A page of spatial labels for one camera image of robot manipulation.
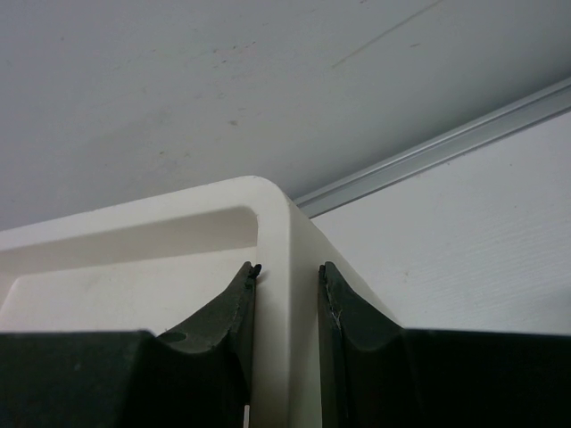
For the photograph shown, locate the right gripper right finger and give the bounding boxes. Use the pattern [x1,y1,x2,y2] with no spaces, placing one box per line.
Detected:
[318,262,570,427]

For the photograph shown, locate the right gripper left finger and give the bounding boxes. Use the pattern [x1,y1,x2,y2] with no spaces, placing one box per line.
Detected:
[1,262,261,427]

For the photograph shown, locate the white three-drawer organizer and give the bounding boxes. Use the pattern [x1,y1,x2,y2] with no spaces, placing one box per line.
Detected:
[1,177,387,427]

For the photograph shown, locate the aluminium table edge rail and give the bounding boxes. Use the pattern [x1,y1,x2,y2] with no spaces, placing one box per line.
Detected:
[294,78,570,218]

